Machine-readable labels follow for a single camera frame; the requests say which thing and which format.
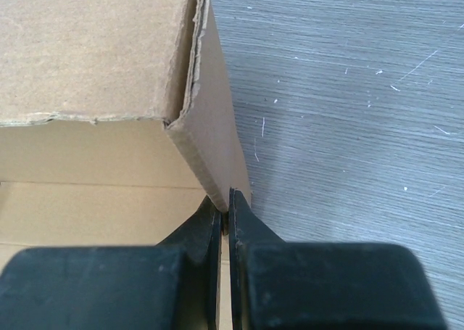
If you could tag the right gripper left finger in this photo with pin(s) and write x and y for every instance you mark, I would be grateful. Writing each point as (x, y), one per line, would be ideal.
(171, 285)

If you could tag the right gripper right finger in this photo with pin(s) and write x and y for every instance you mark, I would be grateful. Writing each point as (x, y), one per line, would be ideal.
(311, 285)

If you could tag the cardboard box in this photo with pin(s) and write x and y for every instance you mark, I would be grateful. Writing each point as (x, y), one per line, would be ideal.
(117, 121)

